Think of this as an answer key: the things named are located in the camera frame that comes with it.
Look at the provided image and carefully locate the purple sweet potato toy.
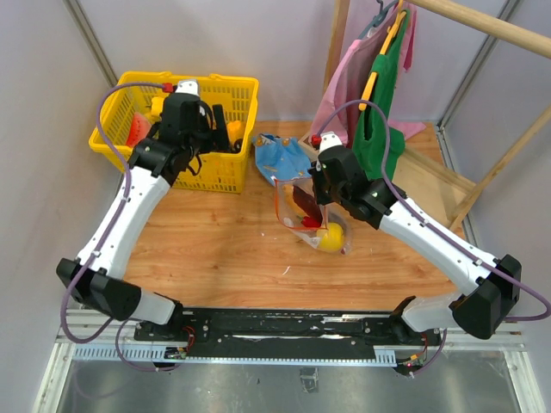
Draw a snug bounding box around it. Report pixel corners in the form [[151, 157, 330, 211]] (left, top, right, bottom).
[[293, 186, 323, 223]]

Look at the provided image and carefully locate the clear zip top bag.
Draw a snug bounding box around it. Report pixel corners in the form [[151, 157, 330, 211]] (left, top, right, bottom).
[[275, 177, 352, 255]]

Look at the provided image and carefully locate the red chili pepper toy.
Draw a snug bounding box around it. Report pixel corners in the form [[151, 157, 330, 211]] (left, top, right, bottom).
[[301, 216, 321, 228]]

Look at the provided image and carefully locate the yellow lemon toy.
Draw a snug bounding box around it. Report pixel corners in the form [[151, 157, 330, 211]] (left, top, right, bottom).
[[316, 222, 345, 253]]

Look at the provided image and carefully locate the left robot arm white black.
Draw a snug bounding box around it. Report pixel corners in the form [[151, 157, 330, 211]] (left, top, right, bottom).
[[56, 80, 218, 341]]

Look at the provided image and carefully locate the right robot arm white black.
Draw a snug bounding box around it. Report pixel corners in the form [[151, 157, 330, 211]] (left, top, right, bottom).
[[310, 145, 522, 344]]

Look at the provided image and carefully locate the orange bell pepper toy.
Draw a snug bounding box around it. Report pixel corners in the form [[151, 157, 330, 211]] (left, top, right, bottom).
[[226, 120, 245, 145]]

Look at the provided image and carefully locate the yellow bell pepper toy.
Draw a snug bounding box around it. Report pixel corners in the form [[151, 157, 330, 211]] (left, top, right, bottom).
[[149, 96, 164, 122]]

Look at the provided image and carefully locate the green shirt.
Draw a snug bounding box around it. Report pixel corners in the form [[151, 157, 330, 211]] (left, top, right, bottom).
[[346, 11, 409, 182]]

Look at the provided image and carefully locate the watermelon slice toy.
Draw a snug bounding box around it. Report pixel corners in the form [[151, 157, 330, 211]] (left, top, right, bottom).
[[126, 113, 152, 148]]

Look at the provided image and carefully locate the yellow plastic basket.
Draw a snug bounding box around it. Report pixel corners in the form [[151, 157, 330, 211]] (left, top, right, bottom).
[[89, 71, 259, 194]]

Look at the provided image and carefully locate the blue patterned cloth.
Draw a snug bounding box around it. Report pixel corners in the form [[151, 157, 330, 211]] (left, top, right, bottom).
[[253, 133, 311, 186]]

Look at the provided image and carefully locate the wooden clothes rack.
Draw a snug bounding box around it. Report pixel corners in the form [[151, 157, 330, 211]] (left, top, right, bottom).
[[296, 0, 551, 240]]

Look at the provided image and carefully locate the pink shirt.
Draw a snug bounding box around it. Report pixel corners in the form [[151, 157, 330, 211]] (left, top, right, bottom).
[[310, 3, 425, 149]]

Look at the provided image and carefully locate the grey hanger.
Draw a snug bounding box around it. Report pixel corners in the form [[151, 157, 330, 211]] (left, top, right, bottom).
[[357, 0, 399, 40]]

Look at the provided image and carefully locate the yellow hanger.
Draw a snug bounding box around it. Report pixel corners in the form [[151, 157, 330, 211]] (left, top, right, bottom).
[[358, 9, 409, 112]]

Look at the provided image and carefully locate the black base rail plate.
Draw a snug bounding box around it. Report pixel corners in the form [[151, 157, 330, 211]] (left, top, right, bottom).
[[133, 306, 441, 362]]

